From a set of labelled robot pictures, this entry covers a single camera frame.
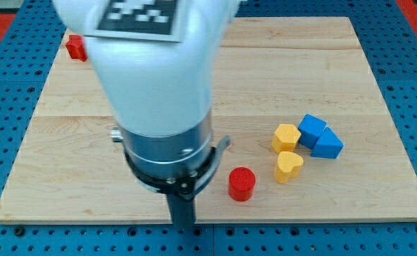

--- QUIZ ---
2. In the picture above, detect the black pusher rod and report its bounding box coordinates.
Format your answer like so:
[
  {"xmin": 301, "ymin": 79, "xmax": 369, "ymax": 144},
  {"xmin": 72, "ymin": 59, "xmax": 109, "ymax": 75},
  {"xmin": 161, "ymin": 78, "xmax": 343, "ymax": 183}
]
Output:
[{"xmin": 167, "ymin": 194, "xmax": 196, "ymax": 230}]

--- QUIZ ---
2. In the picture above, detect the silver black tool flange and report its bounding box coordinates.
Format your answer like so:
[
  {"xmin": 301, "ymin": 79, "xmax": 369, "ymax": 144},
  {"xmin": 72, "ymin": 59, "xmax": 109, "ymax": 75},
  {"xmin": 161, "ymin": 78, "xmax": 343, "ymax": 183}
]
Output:
[{"xmin": 111, "ymin": 114, "xmax": 231, "ymax": 201}]

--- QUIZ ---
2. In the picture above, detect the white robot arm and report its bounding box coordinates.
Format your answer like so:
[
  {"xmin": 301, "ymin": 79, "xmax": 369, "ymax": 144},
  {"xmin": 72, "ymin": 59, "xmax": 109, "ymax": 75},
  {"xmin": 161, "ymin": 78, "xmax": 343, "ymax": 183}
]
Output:
[{"xmin": 53, "ymin": 0, "xmax": 240, "ymax": 229}]

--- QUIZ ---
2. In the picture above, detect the light wooden board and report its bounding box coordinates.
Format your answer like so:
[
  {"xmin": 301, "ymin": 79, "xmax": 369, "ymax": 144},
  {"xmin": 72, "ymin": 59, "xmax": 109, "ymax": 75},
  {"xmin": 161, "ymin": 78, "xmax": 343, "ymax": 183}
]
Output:
[{"xmin": 0, "ymin": 17, "xmax": 417, "ymax": 225}]

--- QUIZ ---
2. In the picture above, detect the blue cube block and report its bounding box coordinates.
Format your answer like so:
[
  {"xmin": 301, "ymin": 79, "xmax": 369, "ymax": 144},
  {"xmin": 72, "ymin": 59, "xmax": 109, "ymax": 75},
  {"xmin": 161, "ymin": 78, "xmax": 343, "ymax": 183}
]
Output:
[{"xmin": 297, "ymin": 114, "xmax": 327, "ymax": 149}]

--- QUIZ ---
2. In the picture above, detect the red cylinder block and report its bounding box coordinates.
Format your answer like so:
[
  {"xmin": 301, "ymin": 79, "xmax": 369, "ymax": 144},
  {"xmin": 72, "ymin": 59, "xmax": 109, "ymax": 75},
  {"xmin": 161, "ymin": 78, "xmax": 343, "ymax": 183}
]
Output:
[{"xmin": 228, "ymin": 166, "xmax": 256, "ymax": 201}]

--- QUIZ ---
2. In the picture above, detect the yellow heart block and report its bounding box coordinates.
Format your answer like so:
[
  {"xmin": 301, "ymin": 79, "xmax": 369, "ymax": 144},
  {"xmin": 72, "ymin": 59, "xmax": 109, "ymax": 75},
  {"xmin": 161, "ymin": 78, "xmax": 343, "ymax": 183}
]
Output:
[{"xmin": 273, "ymin": 151, "xmax": 304, "ymax": 183}]

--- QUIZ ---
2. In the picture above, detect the yellow hexagon block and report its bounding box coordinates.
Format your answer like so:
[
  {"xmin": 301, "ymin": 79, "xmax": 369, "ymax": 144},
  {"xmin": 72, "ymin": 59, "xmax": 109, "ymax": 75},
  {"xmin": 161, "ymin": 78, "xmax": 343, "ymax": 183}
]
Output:
[{"xmin": 271, "ymin": 124, "xmax": 301, "ymax": 154}]

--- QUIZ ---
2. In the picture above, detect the black white fiducial marker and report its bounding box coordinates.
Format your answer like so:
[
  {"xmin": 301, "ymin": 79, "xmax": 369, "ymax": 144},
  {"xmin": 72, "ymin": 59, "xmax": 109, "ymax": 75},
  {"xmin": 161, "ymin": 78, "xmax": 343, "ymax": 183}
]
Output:
[{"xmin": 84, "ymin": 0, "xmax": 190, "ymax": 42}]

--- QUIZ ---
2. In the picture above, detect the blue triangular block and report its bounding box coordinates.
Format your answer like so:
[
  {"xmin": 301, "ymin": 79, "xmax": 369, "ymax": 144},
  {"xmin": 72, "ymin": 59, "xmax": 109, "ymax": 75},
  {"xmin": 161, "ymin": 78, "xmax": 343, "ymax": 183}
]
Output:
[{"xmin": 310, "ymin": 127, "xmax": 344, "ymax": 159}]

